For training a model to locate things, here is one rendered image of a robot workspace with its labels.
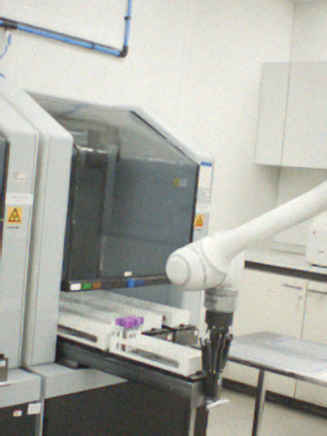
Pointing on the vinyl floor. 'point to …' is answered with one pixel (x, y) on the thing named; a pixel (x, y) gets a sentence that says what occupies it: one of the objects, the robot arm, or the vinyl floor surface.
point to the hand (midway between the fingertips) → (211, 383)
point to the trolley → (304, 363)
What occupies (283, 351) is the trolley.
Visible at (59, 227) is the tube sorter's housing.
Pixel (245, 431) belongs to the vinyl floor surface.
